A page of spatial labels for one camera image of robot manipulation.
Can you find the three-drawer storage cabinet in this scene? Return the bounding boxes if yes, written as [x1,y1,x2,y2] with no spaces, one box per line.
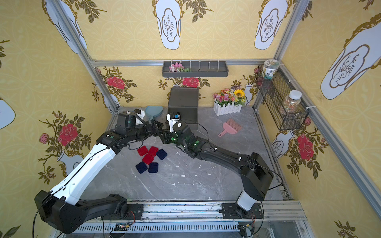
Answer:
[168,87,199,130]

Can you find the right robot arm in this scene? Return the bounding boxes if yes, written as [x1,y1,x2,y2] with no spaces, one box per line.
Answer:
[151,120,274,211]

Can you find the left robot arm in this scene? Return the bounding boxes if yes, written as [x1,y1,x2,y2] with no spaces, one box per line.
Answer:
[34,111,163,235]

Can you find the red brooch box left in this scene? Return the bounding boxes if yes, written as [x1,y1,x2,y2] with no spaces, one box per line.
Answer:
[137,146,148,157]

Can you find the red brooch box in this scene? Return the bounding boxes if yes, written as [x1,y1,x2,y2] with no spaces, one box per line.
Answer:
[137,146,148,157]
[148,146,159,157]
[142,154,154,165]

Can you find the navy brooch box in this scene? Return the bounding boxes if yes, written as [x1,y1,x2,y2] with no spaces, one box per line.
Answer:
[148,162,159,174]
[136,162,148,174]
[156,149,168,160]

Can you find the red brooch box upper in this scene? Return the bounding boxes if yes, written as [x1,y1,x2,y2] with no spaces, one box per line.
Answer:
[148,146,159,157]

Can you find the red brooch box lower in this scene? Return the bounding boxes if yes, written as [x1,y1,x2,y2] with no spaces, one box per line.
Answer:
[142,154,154,165]

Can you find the navy brooch box bottom left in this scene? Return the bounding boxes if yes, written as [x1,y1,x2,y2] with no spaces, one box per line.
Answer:
[136,162,148,174]

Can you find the navy brooch box bottom right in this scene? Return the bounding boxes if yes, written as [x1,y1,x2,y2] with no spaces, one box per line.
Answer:
[148,162,159,174]

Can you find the blue dustpan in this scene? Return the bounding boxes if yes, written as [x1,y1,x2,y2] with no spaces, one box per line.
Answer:
[145,106,163,122]

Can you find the flowers in white fence planter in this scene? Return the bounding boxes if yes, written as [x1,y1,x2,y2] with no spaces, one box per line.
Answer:
[213,88,246,116]

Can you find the pink flowers on shelf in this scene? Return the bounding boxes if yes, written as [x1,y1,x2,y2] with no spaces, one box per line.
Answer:
[168,62,190,72]

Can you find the small circuit board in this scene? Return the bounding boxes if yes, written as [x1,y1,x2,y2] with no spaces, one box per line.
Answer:
[113,223,130,232]

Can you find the jar with patterned lid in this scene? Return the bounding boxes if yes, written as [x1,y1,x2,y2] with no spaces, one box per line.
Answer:
[262,59,280,80]

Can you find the glass jar white lid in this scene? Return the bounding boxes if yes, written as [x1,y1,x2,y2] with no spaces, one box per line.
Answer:
[280,90,302,116]

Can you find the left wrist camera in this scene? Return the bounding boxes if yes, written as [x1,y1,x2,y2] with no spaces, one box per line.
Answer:
[134,109,145,125]

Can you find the grey wall shelf tray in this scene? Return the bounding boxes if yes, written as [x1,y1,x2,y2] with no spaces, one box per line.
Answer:
[162,60,229,78]

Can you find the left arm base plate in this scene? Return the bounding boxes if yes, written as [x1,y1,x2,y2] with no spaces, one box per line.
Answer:
[124,203,144,221]

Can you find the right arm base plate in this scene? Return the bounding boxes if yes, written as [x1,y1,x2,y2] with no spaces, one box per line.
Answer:
[219,203,264,219]

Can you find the black wire basket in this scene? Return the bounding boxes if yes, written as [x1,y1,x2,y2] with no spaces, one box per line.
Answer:
[253,65,310,131]

